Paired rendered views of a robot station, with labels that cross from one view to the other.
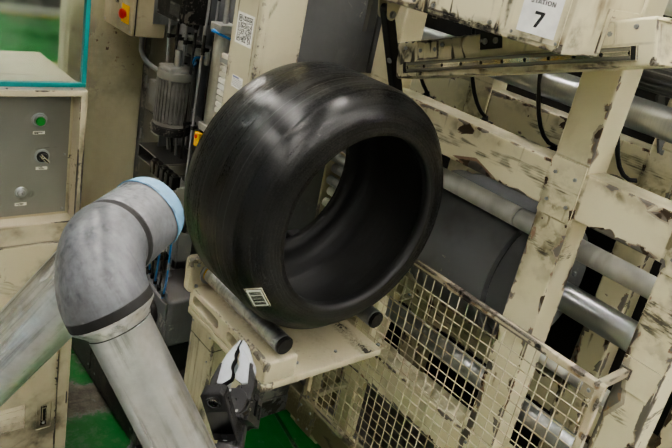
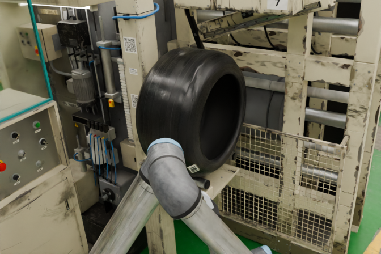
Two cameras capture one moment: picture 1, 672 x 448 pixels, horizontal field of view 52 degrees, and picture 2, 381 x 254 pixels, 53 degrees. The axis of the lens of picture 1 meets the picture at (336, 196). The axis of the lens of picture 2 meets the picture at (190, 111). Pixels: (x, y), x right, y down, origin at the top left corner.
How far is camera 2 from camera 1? 0.48 m
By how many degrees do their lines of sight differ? 12
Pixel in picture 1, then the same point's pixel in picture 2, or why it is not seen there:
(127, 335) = (199, 209)
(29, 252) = (53, 191)
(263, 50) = (143, 52)
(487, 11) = (249, 3)
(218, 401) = not seen: hidden behind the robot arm
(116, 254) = (184, 178)
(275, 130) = (180, 92)
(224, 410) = not seen: hidden behind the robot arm
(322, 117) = (199, 77)
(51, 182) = (50, 152)
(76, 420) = not seen: outside the picture
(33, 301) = (131, 212)
